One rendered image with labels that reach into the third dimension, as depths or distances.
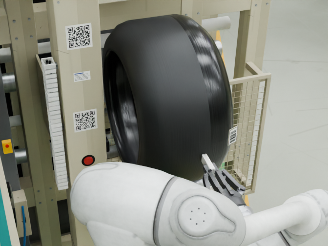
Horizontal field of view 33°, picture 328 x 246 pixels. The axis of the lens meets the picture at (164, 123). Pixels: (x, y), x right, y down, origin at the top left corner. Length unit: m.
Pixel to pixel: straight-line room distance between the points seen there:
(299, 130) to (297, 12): 2.08
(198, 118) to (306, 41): 3.63
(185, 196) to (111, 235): 0.17
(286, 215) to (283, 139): 2.55
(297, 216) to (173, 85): 0.55
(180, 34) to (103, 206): 0.87
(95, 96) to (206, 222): 0.90
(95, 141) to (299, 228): 0.73
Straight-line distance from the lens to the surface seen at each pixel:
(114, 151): 2.15
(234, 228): 0.99
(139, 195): 0.99
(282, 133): 3.94
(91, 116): 1.78
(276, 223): 1.31
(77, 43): 1.65
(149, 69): 1.66
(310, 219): 1.46
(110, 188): 1.02
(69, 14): 1.61
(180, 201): 0.95
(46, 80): 1.69
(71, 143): 1.82
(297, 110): 4.21
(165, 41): 1.73
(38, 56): 2.23
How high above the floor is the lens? 2.22
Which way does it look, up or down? 34 degrees down
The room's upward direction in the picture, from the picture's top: 1 degrees clockwise
